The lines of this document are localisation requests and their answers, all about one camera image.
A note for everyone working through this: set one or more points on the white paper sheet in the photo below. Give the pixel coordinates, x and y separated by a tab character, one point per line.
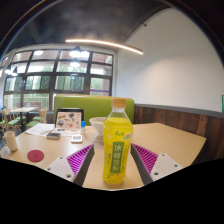
38	129

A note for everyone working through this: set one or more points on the wooden chairs with green seats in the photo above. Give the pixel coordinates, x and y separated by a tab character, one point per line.
11	122

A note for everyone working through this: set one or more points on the small white handheld device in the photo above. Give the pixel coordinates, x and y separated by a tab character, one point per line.
76	138

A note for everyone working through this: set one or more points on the white paper cup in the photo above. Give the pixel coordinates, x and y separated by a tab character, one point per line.
10	141

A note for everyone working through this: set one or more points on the wooden dining table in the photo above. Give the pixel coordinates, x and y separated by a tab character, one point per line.
23	109

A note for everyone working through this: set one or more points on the white ceramic bowl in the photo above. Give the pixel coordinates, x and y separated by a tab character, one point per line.
96	125

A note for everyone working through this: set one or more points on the small dark box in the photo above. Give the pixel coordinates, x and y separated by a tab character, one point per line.
53	135

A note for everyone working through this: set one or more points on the large dark-framed window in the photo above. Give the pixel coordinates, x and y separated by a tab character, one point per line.
50	83

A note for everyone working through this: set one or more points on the green upholstered booth bench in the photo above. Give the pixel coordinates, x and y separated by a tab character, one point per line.
93	105

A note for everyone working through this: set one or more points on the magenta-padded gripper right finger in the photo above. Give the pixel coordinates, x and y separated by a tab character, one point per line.
145	159

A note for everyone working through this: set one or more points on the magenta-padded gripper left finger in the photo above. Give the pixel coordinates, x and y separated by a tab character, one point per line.
79	160

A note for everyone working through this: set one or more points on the yellow green-labelled drink bottle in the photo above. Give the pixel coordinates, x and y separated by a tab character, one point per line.
117	150

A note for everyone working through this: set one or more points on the small blue-capped white bottle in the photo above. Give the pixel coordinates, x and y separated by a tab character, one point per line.
82	128

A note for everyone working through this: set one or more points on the long linear ceiling light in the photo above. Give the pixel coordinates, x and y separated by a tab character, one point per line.
106	44

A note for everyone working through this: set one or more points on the flat round red coaster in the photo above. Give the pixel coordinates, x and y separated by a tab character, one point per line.
35	155

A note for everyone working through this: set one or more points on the black tablet with stickers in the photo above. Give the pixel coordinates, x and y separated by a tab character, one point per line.
69	120

